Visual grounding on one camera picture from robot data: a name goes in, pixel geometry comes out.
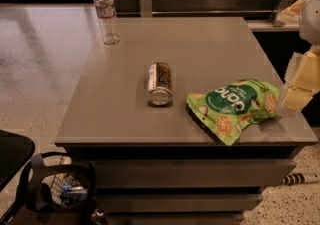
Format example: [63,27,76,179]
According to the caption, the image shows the orange drink can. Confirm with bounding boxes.
[147,62,172,106]

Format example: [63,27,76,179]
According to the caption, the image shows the metal rail on wall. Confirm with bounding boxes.
[118,10,274,18]

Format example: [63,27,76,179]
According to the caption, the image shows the green snack bag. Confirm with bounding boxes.
[186,79,279,146]

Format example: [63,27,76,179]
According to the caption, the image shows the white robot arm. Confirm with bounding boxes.
[275,0,320,116]

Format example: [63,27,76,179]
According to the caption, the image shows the black mesh waste basket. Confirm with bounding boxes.
[12,152,96,225]

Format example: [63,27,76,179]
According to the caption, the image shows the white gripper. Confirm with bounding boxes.
[276,45,320,116]

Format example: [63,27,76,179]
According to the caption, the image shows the grey drawer cabinet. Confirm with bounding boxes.
[55,17,317,225]

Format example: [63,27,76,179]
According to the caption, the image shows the striped pole on floor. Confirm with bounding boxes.
[282,173,320,185]

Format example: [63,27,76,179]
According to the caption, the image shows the clear plastic water bottle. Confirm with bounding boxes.
[93,0,120,45]

